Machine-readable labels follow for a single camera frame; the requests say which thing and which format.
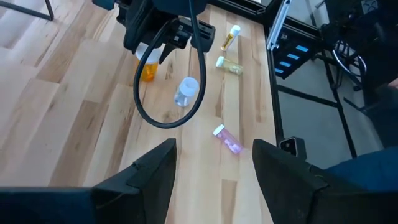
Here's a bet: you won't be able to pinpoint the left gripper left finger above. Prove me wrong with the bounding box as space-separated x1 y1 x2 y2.
0 138 178 224

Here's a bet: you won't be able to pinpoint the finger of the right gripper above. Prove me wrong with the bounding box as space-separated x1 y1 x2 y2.
123 6 147 52
159 40 181 65

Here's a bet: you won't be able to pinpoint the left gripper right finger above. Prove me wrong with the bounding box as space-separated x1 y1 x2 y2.
252 138 398 224

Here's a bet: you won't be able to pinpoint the large amber bottle white cap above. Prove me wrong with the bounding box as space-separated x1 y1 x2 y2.
135 42 163 83

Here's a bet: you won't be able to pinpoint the clear bottle translucent cap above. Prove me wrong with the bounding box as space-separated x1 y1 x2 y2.
174 77 200 108

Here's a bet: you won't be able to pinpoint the slim tube yellow label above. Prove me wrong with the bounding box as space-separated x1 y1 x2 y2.
220 24 242 52

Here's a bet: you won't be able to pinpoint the yellow-green vial white cap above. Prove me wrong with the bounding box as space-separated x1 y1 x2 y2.
215 55 244 76

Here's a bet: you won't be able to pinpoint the pink vial white cap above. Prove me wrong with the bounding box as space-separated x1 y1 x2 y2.
212 124 244 155

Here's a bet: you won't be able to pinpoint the person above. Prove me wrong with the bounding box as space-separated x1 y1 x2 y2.
325 77 398 202

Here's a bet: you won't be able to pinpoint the black box blue lights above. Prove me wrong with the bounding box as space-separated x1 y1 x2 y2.
273 29 321 80

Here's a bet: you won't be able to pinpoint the small black table camera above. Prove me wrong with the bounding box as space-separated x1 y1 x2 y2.
279 136 308 161

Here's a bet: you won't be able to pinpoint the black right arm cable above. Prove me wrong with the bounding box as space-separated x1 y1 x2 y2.
132 0 208 129

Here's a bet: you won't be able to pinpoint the wooden shelf black frame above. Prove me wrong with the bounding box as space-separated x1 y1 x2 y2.
0 0 55 22

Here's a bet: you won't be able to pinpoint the silver aluminium bracket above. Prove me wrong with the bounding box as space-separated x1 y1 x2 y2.
266 0 293 51

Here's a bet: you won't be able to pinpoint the black aluminium rig frame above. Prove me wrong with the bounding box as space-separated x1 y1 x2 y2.
208 0 358 159

